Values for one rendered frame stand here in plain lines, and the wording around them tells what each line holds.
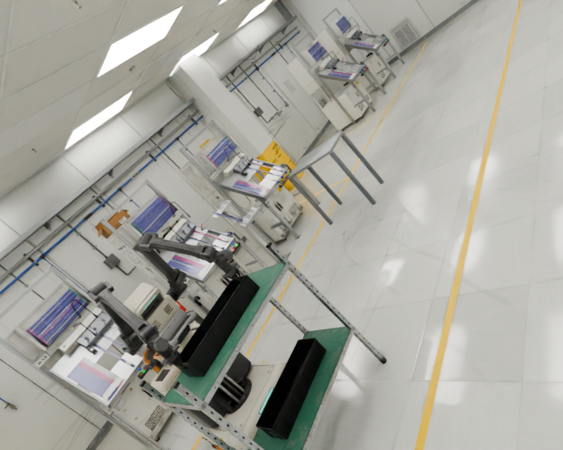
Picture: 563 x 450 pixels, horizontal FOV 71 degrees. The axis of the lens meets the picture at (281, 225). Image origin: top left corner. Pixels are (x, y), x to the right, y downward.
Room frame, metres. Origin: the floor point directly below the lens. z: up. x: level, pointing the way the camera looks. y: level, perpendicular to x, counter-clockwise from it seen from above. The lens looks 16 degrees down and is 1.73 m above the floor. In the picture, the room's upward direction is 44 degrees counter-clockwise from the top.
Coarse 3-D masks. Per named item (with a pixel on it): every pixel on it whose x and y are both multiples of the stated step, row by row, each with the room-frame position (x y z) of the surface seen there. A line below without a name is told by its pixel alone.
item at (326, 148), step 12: (324, 144) 4.49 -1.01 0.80; (336, 144) 4.18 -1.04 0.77; (348, 144) 4.37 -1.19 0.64; (312, 156) 4.47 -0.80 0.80; (324, 156) 4.13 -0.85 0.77; (336, 156) 4.07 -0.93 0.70; (360, 156) 4.35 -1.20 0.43; (300, 168) 4.45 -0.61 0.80; (312, 168) 4.84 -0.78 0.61; (372, 168) 4.36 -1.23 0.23; (300, 192) 4.56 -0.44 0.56; (312, 204) 4.56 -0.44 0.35; (324, 216) 4.54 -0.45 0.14
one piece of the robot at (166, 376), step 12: (144, 360) 2.66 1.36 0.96; (240, 360) 2.73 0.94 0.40; (156, 372) 2.67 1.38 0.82; (168, 372) 2.53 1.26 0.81; (180, 372) 2.52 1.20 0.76; (228, 372) 2.65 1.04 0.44; (240, 372) 2.69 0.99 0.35; (156, 384) 2.52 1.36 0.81; (168, 384) 2.45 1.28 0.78; (228, 384) 2.55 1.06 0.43; (240, 384) 2.63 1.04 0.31; (216, 396) 2.47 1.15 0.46; (228, 396) 2.53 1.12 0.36; (240, 396) 2.58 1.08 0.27; (216, 408) 2.50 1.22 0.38; (228, 408) 2.47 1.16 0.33; (204, 420) 2.44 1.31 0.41
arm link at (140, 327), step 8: (112, 288) 2.06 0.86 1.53; (96, 296) 2.02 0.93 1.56; (104, 296) 2.00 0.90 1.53; (112, 296) 2.00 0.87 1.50; (112, 304) 1.96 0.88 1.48; (120, 304) 1.95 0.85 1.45; (120, 312) 1.91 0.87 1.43; (128, 312) 1.90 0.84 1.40; (128, 320) 1.87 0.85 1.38; (136, 320) 1.87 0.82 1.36; (144, 320) 1.87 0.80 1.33; (136, 328) 1.83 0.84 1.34; (144, 328) 1.83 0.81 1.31; (152, 328) 1.82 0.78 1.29; (144, 336) 1.79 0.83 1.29
